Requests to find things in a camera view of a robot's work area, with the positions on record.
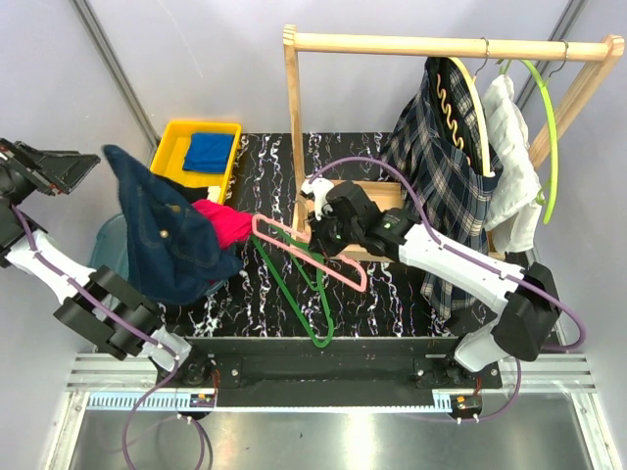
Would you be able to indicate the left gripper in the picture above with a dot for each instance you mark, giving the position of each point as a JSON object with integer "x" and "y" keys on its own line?
{"x": 52, "y": 171}

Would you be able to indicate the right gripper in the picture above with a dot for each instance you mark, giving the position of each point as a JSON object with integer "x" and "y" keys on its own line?
{"x": 318, "y": 240}

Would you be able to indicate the plaid skirt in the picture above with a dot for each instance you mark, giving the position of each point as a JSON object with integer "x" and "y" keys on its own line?
{"x": 435, "y": 146}

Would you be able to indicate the red t-shirt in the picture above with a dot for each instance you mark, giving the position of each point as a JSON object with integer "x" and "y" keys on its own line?
{"x": 230, "y": 225}

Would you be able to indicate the dark blue denim garment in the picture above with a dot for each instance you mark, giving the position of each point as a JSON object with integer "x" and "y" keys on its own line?
{"x": 139, "y": 190}

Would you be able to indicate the cream wooden hanger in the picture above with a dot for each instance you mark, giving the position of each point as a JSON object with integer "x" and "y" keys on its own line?
{"x": 481, "y": 123}

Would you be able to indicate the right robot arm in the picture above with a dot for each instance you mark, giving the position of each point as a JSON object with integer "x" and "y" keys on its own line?
{"x": 523, "y": 299}

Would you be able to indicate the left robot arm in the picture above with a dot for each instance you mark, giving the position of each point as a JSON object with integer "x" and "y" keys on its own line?
{"x": 97, "y": 304}

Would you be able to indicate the wooden clothes rack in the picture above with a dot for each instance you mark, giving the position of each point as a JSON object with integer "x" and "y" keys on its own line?
{"x": 598, "y": 59}

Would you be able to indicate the clear blue plastic tub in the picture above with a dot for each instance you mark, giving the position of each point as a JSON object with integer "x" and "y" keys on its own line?
{"x": 110, "y": 245}

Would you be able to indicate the yellow plastic bin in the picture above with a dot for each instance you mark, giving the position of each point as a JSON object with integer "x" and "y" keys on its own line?
{"x": 169, "y": 157}

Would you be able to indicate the black cloth in bin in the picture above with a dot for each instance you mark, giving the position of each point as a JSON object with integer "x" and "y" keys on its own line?
{"x": 191, "y": 195}

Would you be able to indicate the white garment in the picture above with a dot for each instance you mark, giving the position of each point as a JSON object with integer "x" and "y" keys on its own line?
{"x": 514, "y": 212}

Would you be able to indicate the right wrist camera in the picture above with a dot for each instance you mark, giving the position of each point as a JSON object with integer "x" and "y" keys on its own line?
{"x": 317, "y": 191}

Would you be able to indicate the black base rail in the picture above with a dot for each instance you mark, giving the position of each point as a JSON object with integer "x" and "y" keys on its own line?
{"x": 271, "y": 374}

